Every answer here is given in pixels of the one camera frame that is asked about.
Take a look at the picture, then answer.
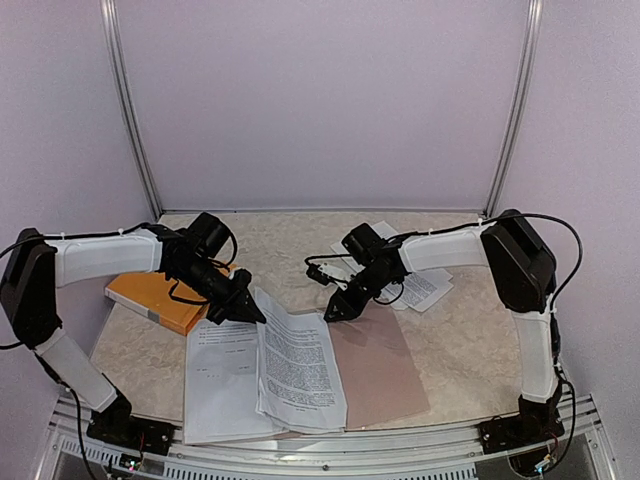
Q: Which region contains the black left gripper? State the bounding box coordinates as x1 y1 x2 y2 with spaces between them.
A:
173 258 266 325

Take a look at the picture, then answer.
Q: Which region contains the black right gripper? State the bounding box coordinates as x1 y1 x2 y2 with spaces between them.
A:
325 265 394 321

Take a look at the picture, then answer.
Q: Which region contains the white printed paper stack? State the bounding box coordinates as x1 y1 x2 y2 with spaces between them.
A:
183 319 282 445

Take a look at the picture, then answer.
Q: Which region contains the pink file folder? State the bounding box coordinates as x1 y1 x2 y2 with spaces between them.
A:
328 304 430 431

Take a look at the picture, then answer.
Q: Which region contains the white printed sheet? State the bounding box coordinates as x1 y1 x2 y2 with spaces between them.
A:
330 221 398 254
254 288 348 434

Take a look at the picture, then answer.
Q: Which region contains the orange book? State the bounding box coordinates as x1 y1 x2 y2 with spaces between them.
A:
105 273 208 336

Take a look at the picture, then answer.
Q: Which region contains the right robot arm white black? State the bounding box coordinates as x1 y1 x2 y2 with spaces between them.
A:
324 210 560 404

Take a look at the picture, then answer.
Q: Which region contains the sheet under right arm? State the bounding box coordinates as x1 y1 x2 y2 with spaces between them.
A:
392 269 453 313

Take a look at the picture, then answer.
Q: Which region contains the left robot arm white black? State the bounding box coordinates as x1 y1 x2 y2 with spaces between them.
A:
1 216 265 445

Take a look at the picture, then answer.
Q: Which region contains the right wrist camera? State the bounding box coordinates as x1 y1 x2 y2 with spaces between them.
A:
306 263 353 289

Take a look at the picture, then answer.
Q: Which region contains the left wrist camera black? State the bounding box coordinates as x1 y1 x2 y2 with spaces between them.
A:
187 212 232 258

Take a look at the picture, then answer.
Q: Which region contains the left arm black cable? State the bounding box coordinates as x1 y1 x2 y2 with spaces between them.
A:
0 223 151 261

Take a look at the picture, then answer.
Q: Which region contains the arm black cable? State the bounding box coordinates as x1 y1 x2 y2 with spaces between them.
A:
424 213 585 306
0 223 151 261

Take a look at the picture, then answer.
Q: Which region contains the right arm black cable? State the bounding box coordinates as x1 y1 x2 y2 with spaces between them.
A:
424 213 585 306

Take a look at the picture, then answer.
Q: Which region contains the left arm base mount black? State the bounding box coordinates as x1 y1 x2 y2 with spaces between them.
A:
87 394 176 456

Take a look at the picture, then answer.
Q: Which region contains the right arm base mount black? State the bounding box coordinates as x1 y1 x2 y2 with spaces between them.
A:
477 396 565 454

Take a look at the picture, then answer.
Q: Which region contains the front aluminium rail base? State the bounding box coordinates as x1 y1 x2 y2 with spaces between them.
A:
34 394 616 480

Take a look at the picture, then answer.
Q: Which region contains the left aluminium frame post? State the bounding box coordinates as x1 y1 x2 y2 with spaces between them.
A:
100 0 164 219

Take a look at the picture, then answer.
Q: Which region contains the aluminium frame post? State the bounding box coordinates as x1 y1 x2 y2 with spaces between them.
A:
100 0 164 219
483 0 544 216

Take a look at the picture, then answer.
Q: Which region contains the right aluminium frame post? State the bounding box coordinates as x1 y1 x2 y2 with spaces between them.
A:
483 0 544 216

